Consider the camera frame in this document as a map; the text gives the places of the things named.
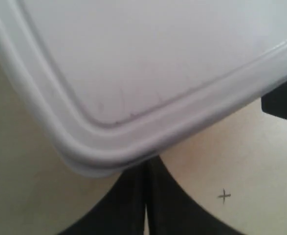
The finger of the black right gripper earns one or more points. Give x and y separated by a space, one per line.
275 102

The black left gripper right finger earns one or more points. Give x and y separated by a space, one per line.
171 211

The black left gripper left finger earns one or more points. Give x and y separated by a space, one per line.
120 212

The white lidded plastic container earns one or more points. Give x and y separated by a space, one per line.
114 82

